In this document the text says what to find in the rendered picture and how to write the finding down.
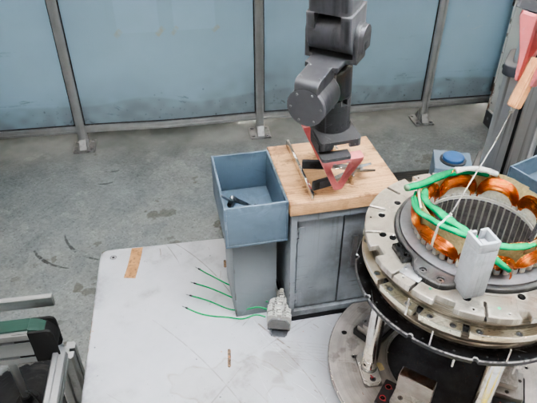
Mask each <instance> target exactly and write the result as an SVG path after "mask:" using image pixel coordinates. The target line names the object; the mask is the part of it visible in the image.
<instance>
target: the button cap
mask: <svg viewBox="0 0 537 403"><path fill-rule="evenodd" d="M443 160H444V161H446V162H448V163H451V164H461V163H463V161H464V156H463V155H462V154H461V153H460V152H457V151H452V150H450V151H447V152H445V153H444V154H443Z"/></svg>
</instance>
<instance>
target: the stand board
mask: <svg viewBox="0 0 537 403"><path fill-rule="evenodd" d="M291 145H292V148H293V150H294V152H295V154H296V156H297V158H298V160H299V162H300V164H301V167H302V160H303V159H315V160H318V159H317V157H316V155H315V153H314V150H313V148H312V146H311V144H310V142H306V143H299V144H291ZM337 147H338V150H344V149H348V151H349V152H351V151H356V150H361V152H362V154H363V155H364V160H363V161H362V162H361V163H360V165H361V164H365V163H369V162H371V163H372V164H371V165H369V166H365V167H363V169H376V171H372V172H359V173H355V174H354V175H355V180H354V185H351V183H350V182H349V180H347V181H346V183H345V184H344V187H343V188H342V189H341V190H334V189H333V188H332V186H329V187H325V188H323V189H320V190H315V191H314V190H313V192H314V194H315V195H314V201H311V198H310V197H309V195H308V192H307V190H306V188H305V186H304V183H303V182H302V180H301V177H300V175H299V173H298V171H297V169H296V166H295V164H294V162H293V160H292V158H291V155H290V153H289V151H288V149H287V147H286V145H283V146H270V147H267V150H268V152H269V154H270V157H271V159H272V162H273V165H274V166H275V168H276V171H277V174H278V176H279V179H280V182H281V184H282V186H283V188H284V191H285V194H286V196H287V198H288V212H289V215H290V217H293V216H299V215H305V214H311V213H323V212H329V211H336V210H342V209H353V208H360V207H365V206H370V204H371V202H372V201H373V199H374V198H375V197H376V196H377V195H378V194H379V193H380V192H381V191H382V190H384V189H385V188H388V187H389V186H390V185H392V184H394V183H396V182H398V180H397V179H396V177H395V176H394V174H393V173H392V172H391V170H390V169H389V168H388V166H387V165H386V163H385V162H384V160H383V159H382V157H381V156H380V155H379V154H378V152H377V151H376V149H375V148H374V146H373V145H372V143H371V142H370V141H369V140H368V138H367V137H366V136H364V137H361V141H360V145H359V146H352V147H349V145H348V144H343V145H338V146H337ZM331 170H332V173H333V175H334V176H336V175H338V174H341V173H343V172H344V171H345V170H340V169H333V168H331ZM303 171H304V173H305V175H306V177H307V179H308V181H309V183H310V186H311V187H312V181H315V180H318V179H321V178H326V177H327V175H326V173H325V172H324V170H315V169H303Z"/></svg>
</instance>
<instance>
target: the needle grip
mask: <svg viewBox="0 0 537 403"><path fill-rule="evenodd" d="M536 68H537V58H535V57H532V56H531V57H530V58H529V60H528V62H527V64H526V66H525V68H524V71H523V73H522V75H521V77H520V79H519V80H518V82H517V84H516V86H515V88H514V90H513V92H512V94H511V96H510V98H509V100H508V102H507V105H508V106H510V107H513V108H515V109H518V110H519V109H521V108H522V106H523V104H524V102H525V100H526V98H527V96H528V94H529V92H530V90H531V88H532V87H531V86H530V83H531V80H532V78H533V75H534V72H535V70H536Z"/></svg>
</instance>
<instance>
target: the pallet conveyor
mask: <svg viewBox="0 0 537 403"><path fill-rule="evenodd" d="M47 306H55V300H54V296H53V294H52V293H47V294H39V295H31V296H24V297H10V298H3V299H0V312H5V311H11V310H19V309H32V308H40V307H47ZM62 341H63V338H62V334H61V331H60V329H59V326H58V323H57V320H56V318H55V317H52V316H44V317H32V318H24V319H18V320H10V321H0V366H3V365H15V364H21V363H29V362H36V361H48V360H51V361H50V368H49V373H48V377H47V382H46V389H45V393H44V397H43V402H42V403H62V402H63V397H64V394H65V397H66V400H67V403H82V390H83V385H84V378H85V370H84V367H83V364H82V360H81V358H80V355H79V352H78V348H77V345H76V342H74V341H70V342H67V343H66V346H64V344H63V342H62Z"/></svg>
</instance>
